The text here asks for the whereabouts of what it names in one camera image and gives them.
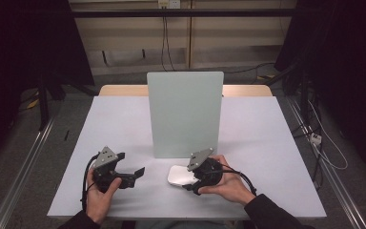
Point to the aluminium floor rail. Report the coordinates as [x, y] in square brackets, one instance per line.
[336, 184]
[25, 165]

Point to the pale green glass whiteboard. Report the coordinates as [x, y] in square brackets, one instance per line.
[184, 124]

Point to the white power adapter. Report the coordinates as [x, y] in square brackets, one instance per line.
[316, 138]

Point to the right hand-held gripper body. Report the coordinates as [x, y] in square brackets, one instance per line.
[208, 170]

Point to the white table mat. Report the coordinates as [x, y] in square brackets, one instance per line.
[267, 178]

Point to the person's left hand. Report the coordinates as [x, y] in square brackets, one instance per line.
[99, 202]

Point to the black metal stand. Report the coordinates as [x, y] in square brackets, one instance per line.
[43, 105]

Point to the black horizontal metal bar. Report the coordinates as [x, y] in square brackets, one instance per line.
[178, 13]

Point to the small black floor item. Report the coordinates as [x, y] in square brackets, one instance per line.
[66, 135]

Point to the white wall socket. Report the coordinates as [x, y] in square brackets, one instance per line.
[169, 4]

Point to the person's right hand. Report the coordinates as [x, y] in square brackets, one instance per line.
[232, 187]

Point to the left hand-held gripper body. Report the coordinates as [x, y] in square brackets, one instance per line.
[105, 160]

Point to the white board eraser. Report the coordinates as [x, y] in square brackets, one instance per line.
[179, 175]

